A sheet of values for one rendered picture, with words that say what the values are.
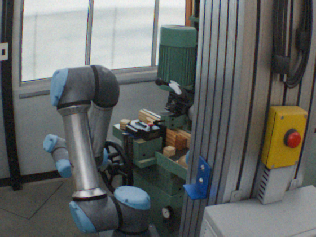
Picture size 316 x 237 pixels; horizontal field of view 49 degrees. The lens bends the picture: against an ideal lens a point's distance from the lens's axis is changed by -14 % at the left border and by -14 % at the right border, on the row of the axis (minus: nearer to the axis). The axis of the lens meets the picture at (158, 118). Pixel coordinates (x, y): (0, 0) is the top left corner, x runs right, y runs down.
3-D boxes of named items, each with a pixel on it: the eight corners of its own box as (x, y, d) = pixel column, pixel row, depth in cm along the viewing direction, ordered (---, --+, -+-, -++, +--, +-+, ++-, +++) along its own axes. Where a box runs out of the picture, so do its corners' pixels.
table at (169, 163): (97, 138, 212) (97, 128, 210) (143, 127, 230) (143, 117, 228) (170, 188, 168) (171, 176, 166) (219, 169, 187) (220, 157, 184)
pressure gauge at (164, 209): (160, 218, 184) (161, 204, 181) (166, 215, 187) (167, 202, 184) (169, 223, 180) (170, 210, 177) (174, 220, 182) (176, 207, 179)
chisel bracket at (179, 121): (159, 127, 202) (160, 111, 199) (180, 122, 210) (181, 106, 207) (169, 132, 197) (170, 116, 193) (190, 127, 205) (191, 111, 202)
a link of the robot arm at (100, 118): (121, 55, 130) (99, 152, 163) (91, 57, 125) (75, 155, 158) (134, 75, 123) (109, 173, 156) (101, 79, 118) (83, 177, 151)
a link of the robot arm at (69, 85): (126, 231, 118) (96, 60, 121) (83, 239, 111) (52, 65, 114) (113, 225, 129) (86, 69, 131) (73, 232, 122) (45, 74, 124)
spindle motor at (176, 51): (149, 85, 196) (152, 24, 185) (176, 80, 206) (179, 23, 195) (172, 95, 183) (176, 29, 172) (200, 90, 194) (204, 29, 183)
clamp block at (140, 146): (121, 149, 194) (121, 132, 191) (143, 143, 202) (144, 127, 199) (139, 161, 184) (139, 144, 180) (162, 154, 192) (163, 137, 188)
